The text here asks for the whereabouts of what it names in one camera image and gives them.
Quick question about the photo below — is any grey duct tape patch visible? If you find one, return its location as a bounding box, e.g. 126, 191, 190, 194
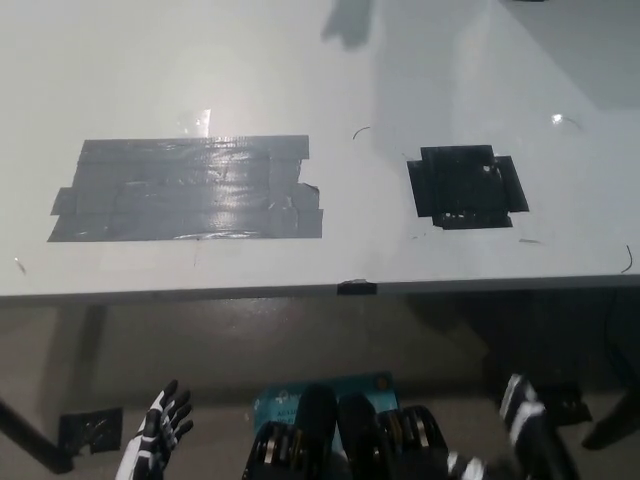
47, 133, 325, 244

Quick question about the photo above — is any teal router box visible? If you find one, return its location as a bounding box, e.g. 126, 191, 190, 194
252, 370, 404, 446

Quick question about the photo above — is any black floor tape patch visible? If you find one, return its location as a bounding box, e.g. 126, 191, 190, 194
537, 382, 594, 427
58, 406, 125, 454

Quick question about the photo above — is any black table leg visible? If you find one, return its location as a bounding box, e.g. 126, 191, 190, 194
0, 394, 76, 474
579, 382, 640, 451

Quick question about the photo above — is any clear tape piece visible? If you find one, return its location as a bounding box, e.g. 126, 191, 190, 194
174, 107, 213, 136

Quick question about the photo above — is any small black tape strip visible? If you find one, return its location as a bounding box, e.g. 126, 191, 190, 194
336, 281, 379, 296

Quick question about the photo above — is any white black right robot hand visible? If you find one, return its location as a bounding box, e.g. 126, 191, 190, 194
447, 372, 582, 480

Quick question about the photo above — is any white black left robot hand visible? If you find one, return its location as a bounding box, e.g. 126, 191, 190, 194
115, 378, 195, 480

